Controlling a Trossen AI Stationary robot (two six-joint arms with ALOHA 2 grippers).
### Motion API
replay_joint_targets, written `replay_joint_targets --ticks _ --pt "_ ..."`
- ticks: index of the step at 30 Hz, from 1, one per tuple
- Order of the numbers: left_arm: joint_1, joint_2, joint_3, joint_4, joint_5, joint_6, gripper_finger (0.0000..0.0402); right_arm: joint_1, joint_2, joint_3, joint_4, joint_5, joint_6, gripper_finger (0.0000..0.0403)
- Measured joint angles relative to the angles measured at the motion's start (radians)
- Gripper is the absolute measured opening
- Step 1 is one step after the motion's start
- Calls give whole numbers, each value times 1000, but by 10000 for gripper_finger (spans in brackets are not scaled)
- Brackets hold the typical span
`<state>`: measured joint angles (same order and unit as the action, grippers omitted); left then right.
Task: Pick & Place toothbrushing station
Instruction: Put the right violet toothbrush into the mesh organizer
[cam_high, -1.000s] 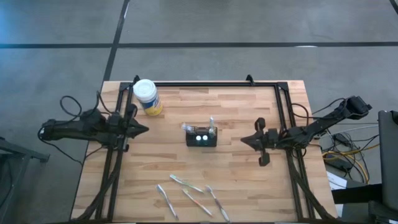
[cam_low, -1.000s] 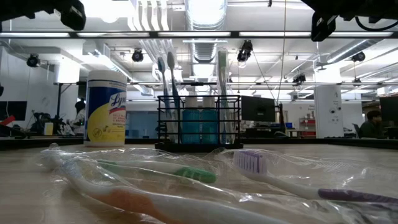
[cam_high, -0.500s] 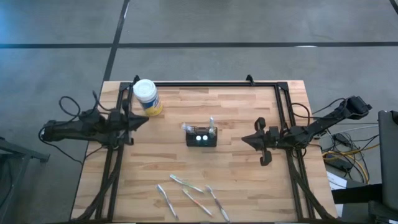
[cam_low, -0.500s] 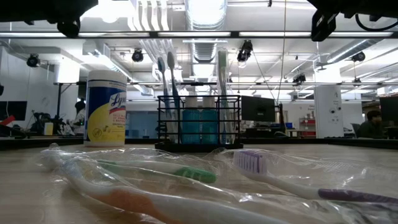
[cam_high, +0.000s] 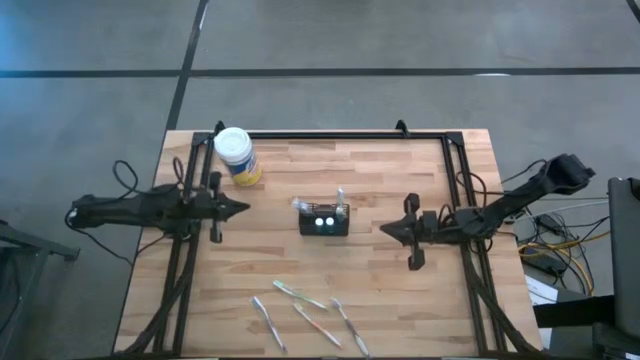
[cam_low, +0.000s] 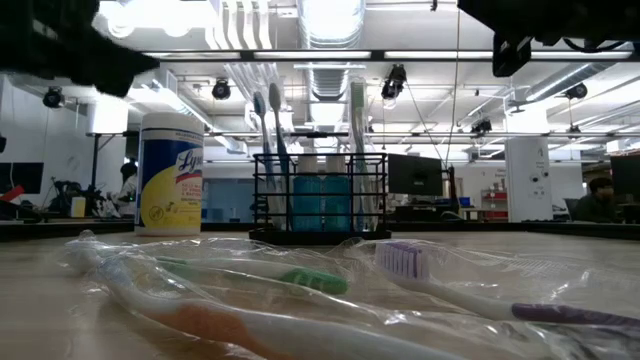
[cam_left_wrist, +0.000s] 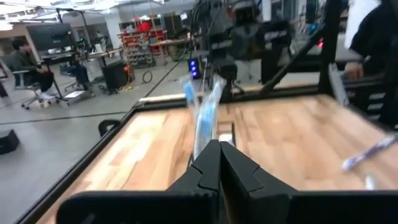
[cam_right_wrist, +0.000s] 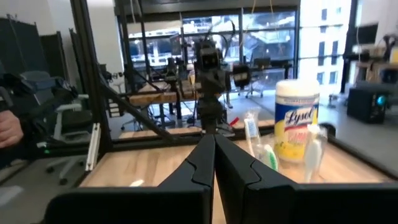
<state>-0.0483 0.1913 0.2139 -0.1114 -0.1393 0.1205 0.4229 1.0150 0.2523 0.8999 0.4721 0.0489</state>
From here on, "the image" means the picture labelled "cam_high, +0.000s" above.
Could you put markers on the purple white toothbrush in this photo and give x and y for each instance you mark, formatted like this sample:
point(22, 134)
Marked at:
point(350, 327)
point(268, 324)

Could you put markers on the black power adapter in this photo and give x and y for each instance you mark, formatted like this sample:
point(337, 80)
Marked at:
point(547, 262)

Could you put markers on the black metal table frame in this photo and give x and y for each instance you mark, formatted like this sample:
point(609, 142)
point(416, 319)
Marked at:
point(350, 135)

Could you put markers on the green white toothbrush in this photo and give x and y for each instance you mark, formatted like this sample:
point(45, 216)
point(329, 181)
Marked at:
point(300, 296)
point(306, 208)

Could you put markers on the white paper sheet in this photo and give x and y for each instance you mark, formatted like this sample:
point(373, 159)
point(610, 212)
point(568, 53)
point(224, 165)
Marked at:
point(541, 290)

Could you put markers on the grey cabinet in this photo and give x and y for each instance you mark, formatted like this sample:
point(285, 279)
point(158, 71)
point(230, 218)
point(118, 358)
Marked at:
point(625, 250)

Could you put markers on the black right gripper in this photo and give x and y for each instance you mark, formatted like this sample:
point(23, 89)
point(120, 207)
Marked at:
point(430, 227)

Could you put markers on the black clamp bracket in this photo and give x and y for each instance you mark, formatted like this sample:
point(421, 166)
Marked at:
point(219, 127)
point(401, 127)

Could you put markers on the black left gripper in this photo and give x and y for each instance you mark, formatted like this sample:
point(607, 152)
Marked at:
point(216, 206)

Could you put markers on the black beam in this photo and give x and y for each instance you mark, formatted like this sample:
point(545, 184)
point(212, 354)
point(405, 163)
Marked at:
point(570, 311)

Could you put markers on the small blue mouthwash bottle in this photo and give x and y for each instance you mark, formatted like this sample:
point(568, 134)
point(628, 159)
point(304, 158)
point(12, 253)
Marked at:
point(330, 221)
point(319, 221)

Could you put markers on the orange white toothbrush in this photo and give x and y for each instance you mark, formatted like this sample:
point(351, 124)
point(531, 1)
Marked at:
point(317, 325)

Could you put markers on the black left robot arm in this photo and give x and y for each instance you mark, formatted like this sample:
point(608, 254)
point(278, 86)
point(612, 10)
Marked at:
point(125, 210)

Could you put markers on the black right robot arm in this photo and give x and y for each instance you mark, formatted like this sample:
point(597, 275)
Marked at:
point(520, 195)

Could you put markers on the dark grey metal stand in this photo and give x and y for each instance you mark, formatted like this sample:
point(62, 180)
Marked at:
point(30, 242)

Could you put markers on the Lysol wipes canister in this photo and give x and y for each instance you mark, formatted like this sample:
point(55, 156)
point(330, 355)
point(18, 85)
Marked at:
point(235, 150)

